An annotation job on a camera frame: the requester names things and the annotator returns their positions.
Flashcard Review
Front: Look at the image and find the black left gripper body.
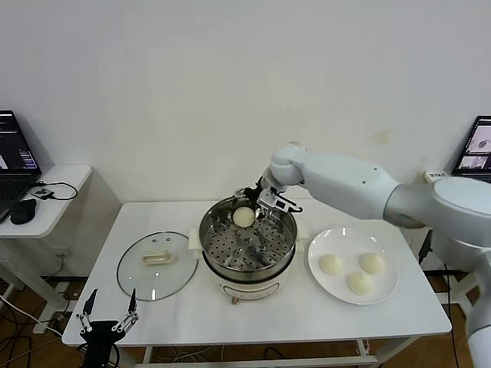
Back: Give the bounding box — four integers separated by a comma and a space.
79, 320, 127, 368

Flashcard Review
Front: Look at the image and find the black laptop with dark screen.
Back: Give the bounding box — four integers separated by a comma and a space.
0, 110, 43, 223

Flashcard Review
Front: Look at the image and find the grey laptop with pink screen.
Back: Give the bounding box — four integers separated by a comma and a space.
451, 114, 491, 177

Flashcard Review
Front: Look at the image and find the black laptop power cable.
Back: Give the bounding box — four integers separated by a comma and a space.
418, 229, 461, 346

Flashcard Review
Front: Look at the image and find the round glass pot lid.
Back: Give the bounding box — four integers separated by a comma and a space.
117, 231, 199, 302

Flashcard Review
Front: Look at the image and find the white floor power strip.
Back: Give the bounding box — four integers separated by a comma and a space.
52, 281, 80, 307

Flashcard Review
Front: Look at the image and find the white steamed baozi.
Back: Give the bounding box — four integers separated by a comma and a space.
319, 254, 344, 276
232, 206, 255, 228
347, 271, 374, 296
358, 251, 386, 275

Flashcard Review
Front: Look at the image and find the white side desk with mouse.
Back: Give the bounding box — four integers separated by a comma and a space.
0, 164, 94, 334

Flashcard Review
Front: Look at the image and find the cream electric cooking pot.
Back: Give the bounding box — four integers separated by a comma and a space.
187, 222, 310, 306

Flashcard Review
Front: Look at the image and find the stainless steel steamer basket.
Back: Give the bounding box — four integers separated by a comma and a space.
198, 194, 298, 271

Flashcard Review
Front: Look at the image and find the white round plate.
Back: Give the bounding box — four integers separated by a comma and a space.
307, 227, 399, 307

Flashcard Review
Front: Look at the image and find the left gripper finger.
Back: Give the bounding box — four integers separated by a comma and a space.
75, 289, 99, 334
110, 287, 140, 334

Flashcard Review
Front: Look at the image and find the white table frame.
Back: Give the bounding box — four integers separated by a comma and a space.
143, 337, 381, 368

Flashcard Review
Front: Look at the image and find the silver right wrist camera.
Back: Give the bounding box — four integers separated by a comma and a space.
257, 188, 289, 212

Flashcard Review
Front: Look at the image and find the thin black desk cable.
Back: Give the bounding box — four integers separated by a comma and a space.
38, 179, 80, 202

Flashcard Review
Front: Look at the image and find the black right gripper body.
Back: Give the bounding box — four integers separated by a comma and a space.
245, 176, 274, 210

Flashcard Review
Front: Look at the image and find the black computer mouse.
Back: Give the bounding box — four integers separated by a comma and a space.
10, 198, 39, 225

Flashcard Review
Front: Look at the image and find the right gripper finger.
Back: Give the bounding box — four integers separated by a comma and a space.
251, 202, 270, 222
232, 186, 254, 210

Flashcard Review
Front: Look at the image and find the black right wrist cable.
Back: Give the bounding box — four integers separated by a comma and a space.
275, 193, 304, 214

